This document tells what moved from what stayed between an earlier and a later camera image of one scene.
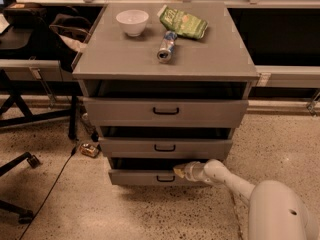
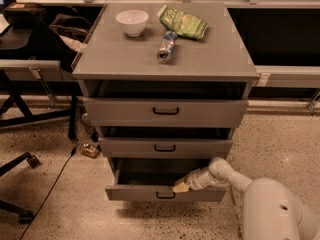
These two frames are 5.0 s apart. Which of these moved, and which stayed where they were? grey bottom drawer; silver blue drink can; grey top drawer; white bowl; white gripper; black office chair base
Moved: white gripper; grey bottom drawer
Stayed: silver blue drink can; black office chair base; grey top drawer; white bowl
